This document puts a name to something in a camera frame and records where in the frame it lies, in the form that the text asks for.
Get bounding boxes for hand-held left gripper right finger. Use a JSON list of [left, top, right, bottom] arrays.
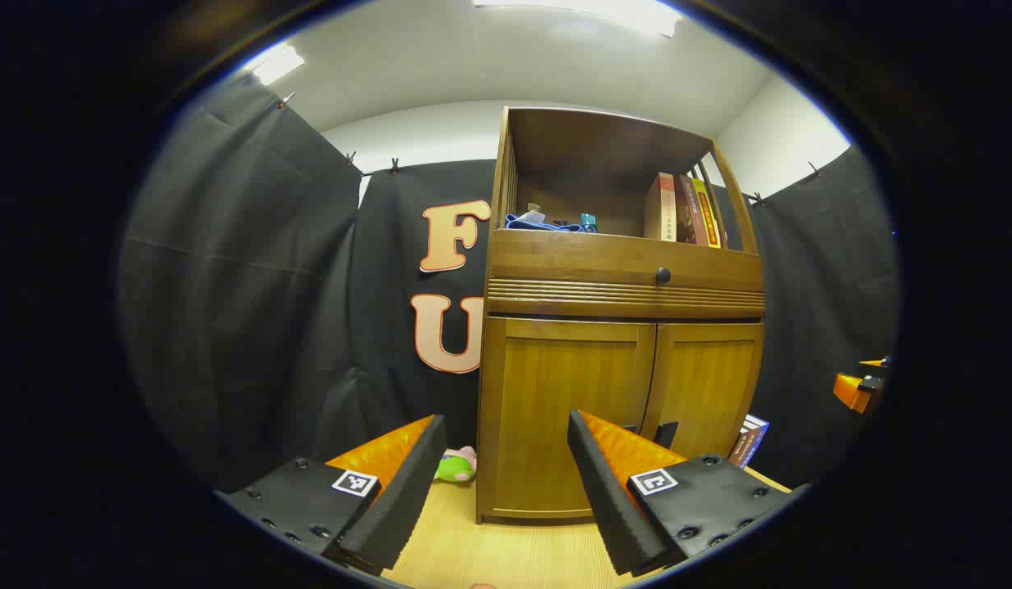
[[566, 409, 811, 578]]

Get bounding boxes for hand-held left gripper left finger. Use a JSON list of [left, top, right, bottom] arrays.
[[215, 414, 448, 578]]

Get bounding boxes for wooden shoe cabinet door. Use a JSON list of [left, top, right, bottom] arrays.
[[643, 321, 764, 464], [493, 317, 658, 513]]

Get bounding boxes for wooden double-door shoe cabinet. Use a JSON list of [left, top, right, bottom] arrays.
[[475, 106, 767, 524]]

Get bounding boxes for green and pink plush toy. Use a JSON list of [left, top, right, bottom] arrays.
[[434, 446, 479, 483]]

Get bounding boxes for white and brown book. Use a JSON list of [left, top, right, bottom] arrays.
[[728, 413, 771, 469]]

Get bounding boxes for black backdrop cloth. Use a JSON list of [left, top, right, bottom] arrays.
[[117, 70, 899, 492]]

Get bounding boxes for tan book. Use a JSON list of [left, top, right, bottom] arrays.
[[645, 172, 679, 242]]

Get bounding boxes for blue cloth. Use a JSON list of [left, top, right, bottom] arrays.
[[505, 213, 588, 235]]

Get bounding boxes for small ceiling light panel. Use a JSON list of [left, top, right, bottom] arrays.
[[250, 44, 307, 87]]

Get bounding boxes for long ceiling light panel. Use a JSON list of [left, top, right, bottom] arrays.
[[473, 0, 685, 38]]

